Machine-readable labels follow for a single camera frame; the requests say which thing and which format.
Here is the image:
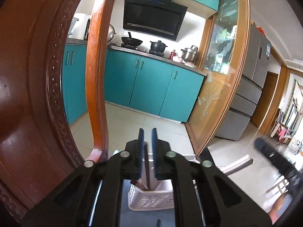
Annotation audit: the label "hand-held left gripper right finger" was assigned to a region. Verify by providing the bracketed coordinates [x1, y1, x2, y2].
[151, 128, 273, 227]

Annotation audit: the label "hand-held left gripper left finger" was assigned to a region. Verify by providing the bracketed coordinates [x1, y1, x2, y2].
[24, 128, 145, 227]

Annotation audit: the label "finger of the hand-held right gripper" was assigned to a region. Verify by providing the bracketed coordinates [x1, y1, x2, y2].
[254, 138, 285, 169]

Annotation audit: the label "black patterned chopstick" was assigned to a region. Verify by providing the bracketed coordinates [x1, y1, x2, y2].
[144, 142, 152, 191]

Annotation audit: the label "white plastic utensil basket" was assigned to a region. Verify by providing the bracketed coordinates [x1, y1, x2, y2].
[128, 154, 201, 211]

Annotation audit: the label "person's right hand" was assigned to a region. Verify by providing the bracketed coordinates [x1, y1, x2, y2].
[269, 195, 288, 224]

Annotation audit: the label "clothes drying rack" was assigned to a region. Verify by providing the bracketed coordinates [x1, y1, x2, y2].
[270, 109, 299, 147]

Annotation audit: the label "brown wooden door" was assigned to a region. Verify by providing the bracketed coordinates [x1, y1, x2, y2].
[251, 71, 288, 135]

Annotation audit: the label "green garland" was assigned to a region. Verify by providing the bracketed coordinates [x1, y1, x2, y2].
[284, 79, 301, 128]

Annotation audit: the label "teal lower kitchen cabinets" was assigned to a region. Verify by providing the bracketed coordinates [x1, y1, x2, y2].
[62, 44, 207, 123]

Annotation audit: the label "grey refrigerator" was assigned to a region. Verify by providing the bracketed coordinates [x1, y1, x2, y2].
[214, 24, 271, 141]

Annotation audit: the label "wood framed glass sliding door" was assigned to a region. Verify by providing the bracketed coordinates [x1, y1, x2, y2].
[185, 0, 251, 156]

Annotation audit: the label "gas stove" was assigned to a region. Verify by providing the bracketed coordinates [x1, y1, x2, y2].
[111, 43, 165, 57]

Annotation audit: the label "stainless steel pot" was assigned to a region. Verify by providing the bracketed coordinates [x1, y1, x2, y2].
[181, 45, 199, 62]

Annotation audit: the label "black cooking pot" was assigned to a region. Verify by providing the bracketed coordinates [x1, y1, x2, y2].
[150, 40, 168, 52]

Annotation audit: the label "black wok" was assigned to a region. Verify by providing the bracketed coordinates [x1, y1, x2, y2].
[121, 32, 144, 48]

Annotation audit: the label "silver wok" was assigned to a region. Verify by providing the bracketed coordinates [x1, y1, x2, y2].
[108, 25, 116, 43]

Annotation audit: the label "carved wooden chair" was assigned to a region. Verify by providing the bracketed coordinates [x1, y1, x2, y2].
[0, 0, 119, 218]

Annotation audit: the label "black range hood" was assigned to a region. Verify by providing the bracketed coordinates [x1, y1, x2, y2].
[123, 0, 188, 41]

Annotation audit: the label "white kitchen appliance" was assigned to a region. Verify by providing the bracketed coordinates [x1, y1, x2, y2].
[69, 13, 91, 40]

